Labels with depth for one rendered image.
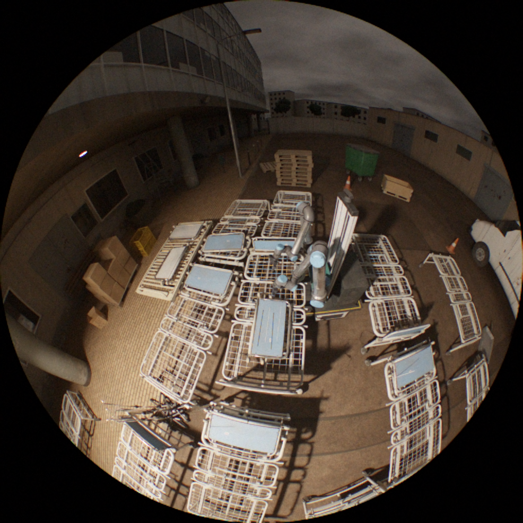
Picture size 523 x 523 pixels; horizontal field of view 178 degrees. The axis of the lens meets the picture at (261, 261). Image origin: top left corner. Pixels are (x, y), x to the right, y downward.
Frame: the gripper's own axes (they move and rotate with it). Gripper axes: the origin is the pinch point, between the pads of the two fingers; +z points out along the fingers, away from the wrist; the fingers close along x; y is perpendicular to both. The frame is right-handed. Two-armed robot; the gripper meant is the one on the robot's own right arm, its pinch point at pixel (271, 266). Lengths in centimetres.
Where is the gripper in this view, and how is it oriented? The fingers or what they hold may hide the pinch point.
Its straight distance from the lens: 217.2
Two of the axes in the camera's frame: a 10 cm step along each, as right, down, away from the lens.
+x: -1.3, -6.6, 7.4
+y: 9.5, 1.3, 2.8
